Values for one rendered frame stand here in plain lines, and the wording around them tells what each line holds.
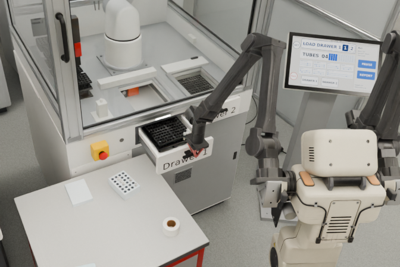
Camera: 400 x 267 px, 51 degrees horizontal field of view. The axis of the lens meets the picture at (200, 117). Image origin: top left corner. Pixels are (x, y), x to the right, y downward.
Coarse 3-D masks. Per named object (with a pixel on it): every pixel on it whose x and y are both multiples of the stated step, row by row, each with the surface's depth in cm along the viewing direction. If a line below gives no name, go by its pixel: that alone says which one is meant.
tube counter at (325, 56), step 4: (324, 52) 228; (324, 56) 228; (328, 56) 228; (332, 56) 228; (336, 56) 228; (340, 56) 228; (344, 56) 229; (348, 56) 229; (352, 56) 229; (328, 60) 228; (332, 60) 228; (336, 60) 228; (340, 60) 228; (344, 60) 228; (348, 60) 228; (352, 60) 228
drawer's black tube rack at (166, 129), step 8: (168, 120) 211; (176, 120) 207; (144, 128) 204; (152, 128) 200; (160, 128) 202; (168, 128) 202; (176, 128) 202; (184, 128) 202; (152, 136) 196; (160, 136) 197; (168, 136) 197; (168, 144) 197; (176, 144) 198
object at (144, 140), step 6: (180, 120) 213; (186, 120) 209; (186, 126) 209; (144, 132) 208; (144, 138) 195; (144, 144) 197; (150, 144) 192; (180, 144) 203; (150, 150) 192; (156, 150) 189; (162, 150) 198; (168, 150) 199; (156, 156) 188
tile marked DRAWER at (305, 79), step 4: (304, 76) 228; (308, 76) 228; (312, 76) 228; (304, 80) 228; (308, 80) 228; (312, 80) 228; (316, 80) 228; (308, 84) 228; (312, 84) 228; (316, 84) 228
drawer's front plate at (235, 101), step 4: (236, 96) 223; (228, 100) 219; (232, 100) 220; (236, 100) 222; (224, 104) 219; (228, 104) 220; (232, 104) 222; (236, 104) 224; (228, 108) 222; (236, 108) 226; (224, 112) 223; (228, 112) 224; (236, 112) 228; (220, 116) 222; (224, 116) 224; (228, 116) 226; (216, 120) 222
